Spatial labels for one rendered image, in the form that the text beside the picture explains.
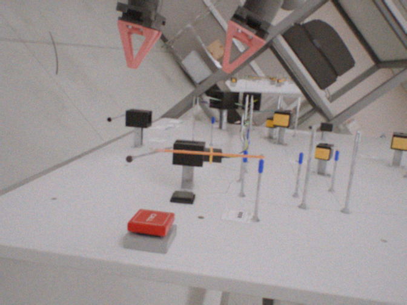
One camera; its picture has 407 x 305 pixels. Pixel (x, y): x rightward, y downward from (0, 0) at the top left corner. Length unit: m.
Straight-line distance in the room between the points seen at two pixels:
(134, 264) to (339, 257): 0.26
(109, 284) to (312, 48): 1.24
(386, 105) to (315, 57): 6.90
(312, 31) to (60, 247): 1.41
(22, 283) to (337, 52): 1.43
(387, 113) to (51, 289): 8.16
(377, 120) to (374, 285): 8.10
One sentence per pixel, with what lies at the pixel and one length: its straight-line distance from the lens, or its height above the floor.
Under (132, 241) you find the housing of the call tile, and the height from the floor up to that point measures 1.07.
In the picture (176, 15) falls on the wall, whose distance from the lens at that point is 8.29.
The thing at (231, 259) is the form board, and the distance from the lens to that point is 0.48.
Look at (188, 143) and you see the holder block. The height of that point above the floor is 1.14.
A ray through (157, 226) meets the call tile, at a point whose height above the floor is 1.11.
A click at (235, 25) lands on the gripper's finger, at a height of 1.33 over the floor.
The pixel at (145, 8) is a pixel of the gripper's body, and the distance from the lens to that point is 0.67.
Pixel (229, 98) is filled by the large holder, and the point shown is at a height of 1.17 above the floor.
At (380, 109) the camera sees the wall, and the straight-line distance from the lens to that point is 8.53.
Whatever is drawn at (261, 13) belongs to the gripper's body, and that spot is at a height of 1.37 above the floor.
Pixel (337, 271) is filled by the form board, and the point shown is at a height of 1.25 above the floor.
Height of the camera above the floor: 1.32
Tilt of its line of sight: 15 degrees down
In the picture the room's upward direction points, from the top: 54 degrees clockwise
